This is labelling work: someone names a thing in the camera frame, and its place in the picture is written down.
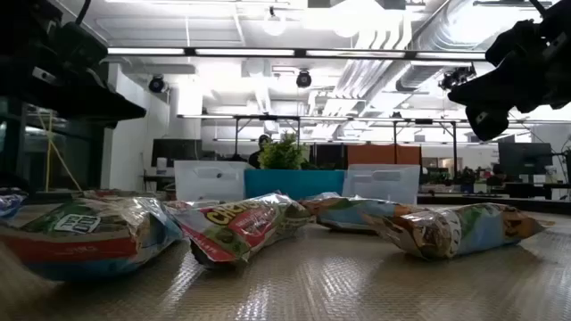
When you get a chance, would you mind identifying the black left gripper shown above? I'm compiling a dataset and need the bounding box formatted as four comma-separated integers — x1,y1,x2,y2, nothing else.
0,56,148,130

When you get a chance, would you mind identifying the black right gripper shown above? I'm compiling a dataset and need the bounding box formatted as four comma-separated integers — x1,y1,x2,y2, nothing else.
447,47,571,142

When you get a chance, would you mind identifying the red Chewy granola bar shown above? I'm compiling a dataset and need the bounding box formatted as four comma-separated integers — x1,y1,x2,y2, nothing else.
163,199,213,213
0,191,185,283
171,192,316,269

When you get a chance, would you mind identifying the blue Chewy granola bar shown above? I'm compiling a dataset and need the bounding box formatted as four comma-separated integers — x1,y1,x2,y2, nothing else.
0,186,29,219

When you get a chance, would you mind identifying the orange Chewy granola bar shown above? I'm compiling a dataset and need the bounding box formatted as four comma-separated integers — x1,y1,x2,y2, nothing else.
361,202,546,262

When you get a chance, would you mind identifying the blue snack bag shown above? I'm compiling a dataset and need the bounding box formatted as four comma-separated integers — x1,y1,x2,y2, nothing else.
299,191,405,234

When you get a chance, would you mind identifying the dark computer monitor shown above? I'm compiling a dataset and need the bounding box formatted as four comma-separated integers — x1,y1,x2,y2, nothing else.
498,142,554,177

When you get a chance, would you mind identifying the dark glass partition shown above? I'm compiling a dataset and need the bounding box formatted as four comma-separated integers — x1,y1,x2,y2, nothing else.
0,95,108,193

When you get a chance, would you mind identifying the clear plastic bin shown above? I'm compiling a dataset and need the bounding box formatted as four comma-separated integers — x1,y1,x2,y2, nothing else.
342,163,421,205
173,160,253,202

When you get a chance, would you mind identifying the orange partition panel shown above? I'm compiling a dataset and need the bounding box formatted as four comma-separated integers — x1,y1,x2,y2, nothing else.
346,144,423,166

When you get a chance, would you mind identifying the long ceiling light bar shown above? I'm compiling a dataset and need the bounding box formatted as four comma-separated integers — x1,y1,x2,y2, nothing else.
106,46,487,59

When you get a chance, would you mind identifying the person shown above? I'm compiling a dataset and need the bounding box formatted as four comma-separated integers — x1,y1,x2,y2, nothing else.
247,133,273,169

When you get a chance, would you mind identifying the green leafy artificial plant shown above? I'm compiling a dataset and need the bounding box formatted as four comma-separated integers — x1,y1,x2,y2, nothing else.
257,131,310,171

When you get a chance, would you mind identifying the teal plastic bin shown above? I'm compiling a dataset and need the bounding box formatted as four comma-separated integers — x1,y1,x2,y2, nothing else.
244,169,346,202

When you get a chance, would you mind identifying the brown silicone baking mat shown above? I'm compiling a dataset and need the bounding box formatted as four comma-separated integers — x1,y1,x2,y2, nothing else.
0,208,571,321

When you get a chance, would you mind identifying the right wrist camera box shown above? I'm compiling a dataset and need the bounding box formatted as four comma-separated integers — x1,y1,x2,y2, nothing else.
484,19,543,68

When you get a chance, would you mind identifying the black workstation frame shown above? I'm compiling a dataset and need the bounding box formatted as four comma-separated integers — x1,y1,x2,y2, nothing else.
231,114,302,158
391,118,459,177

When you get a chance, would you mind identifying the yellow cord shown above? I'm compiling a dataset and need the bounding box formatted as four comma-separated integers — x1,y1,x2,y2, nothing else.
43,111,84,193

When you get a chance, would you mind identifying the silver ventilation duct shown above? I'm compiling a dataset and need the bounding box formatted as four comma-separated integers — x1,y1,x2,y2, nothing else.
338,0,492,106

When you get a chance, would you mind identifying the black metal table frame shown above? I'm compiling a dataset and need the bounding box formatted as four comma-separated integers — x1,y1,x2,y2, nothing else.
417,193,571,214

